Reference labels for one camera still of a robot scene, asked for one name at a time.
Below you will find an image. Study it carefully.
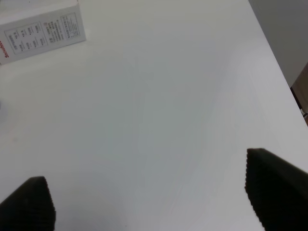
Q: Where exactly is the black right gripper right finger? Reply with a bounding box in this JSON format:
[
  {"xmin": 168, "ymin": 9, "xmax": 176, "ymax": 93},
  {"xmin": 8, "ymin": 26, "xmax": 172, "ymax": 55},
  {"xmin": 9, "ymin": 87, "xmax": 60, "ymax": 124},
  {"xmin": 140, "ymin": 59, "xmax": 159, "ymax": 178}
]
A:
[{"xmin": 245, "ymin": 148, "xmax": 308, "ymax": 231}]

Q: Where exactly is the white printed carton box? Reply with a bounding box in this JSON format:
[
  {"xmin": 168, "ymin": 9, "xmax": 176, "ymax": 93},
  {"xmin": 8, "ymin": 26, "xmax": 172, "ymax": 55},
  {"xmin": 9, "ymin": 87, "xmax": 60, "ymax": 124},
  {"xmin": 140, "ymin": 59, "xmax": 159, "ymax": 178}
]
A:
[{"xmin": 0, "ymin": 0, "xmax": 86, "ymax": 65}]

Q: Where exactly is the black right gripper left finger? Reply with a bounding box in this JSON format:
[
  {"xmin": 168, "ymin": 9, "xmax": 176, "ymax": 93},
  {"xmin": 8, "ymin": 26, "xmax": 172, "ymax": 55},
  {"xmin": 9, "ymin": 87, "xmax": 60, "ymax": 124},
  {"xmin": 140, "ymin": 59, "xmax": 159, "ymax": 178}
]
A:
[{"xmin": 0, "ymin": 176, "xmax": 56, "ymax": 231}]

